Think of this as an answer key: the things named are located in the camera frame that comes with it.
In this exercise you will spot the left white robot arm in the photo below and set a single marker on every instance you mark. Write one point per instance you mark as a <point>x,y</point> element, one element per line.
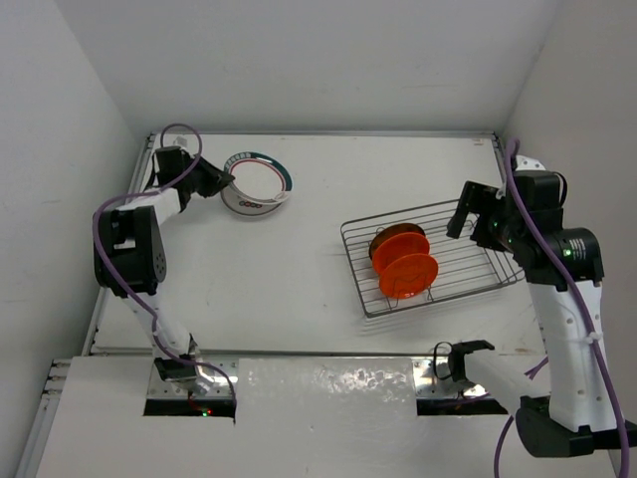
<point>130,261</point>

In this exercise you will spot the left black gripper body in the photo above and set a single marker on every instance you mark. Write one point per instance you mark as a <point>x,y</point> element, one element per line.
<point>190,178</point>

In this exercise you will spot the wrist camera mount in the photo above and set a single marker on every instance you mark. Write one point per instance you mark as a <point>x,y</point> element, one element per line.
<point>181,141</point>
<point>524,163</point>

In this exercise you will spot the metal wire dish rack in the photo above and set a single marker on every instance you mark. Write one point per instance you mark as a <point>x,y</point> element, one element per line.
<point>465,269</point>

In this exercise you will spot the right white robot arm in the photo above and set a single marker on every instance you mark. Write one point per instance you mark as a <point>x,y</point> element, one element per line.
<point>563,269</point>

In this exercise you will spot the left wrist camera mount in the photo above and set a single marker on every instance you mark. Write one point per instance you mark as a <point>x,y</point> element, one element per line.
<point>181,141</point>

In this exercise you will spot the orange plastic plate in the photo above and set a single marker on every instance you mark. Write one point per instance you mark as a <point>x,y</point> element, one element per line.
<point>398,246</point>
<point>408,276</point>

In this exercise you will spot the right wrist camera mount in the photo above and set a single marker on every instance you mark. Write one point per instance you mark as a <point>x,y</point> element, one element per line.
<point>524,163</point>

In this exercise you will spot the pink plate red characters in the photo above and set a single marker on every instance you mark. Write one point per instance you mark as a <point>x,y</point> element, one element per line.
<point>247,208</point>

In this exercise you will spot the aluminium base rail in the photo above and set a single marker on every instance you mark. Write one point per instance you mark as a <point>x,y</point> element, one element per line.
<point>174,388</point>

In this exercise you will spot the yellow brown plate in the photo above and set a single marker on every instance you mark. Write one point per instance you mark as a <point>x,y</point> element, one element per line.
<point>390,232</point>

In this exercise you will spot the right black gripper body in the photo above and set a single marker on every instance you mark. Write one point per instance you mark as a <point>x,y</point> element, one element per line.
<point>495,227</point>

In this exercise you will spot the dark green rimmed plate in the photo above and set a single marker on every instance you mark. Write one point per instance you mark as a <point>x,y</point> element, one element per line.
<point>259,178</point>

